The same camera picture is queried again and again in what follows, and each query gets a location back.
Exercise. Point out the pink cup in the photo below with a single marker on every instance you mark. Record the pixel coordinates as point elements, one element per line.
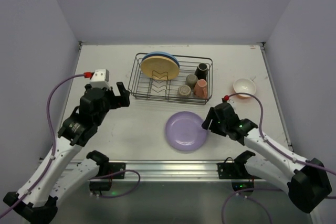
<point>200,89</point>

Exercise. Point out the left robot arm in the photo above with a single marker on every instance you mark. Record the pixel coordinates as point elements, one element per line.
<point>34,201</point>

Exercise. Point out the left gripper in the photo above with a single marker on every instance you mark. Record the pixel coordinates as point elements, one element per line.
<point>113,99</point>

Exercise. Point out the black cup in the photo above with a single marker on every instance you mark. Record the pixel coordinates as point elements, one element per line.
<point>201,71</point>

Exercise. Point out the orange white bowl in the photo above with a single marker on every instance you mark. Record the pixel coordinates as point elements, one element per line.
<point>244,87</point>

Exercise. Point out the purple plate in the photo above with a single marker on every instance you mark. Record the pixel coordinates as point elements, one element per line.
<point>184,132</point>

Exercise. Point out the black wire dish rack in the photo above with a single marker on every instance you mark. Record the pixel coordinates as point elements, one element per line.
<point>143,87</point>

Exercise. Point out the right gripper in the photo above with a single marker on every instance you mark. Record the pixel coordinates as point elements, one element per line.
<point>218,118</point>

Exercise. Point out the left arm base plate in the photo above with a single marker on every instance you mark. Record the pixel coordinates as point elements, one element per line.
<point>108,168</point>

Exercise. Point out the speckled grey cup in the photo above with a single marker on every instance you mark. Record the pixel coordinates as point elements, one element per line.
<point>184,91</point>

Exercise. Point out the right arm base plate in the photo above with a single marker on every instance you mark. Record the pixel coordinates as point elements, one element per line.
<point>233,169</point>

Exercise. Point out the aluminium rail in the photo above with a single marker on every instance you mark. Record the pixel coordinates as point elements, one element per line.
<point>170,170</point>

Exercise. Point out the yellow plate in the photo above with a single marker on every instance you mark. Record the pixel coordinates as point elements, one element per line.
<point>160,68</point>

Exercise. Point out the blue plate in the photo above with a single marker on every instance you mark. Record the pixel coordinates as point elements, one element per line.
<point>162,54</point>

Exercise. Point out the grey-green cup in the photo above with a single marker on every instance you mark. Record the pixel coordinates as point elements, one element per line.
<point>191,80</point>

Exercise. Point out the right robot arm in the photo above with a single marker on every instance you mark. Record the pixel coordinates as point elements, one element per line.
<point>304,181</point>

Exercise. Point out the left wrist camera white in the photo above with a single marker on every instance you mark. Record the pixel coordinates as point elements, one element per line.
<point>100,79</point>

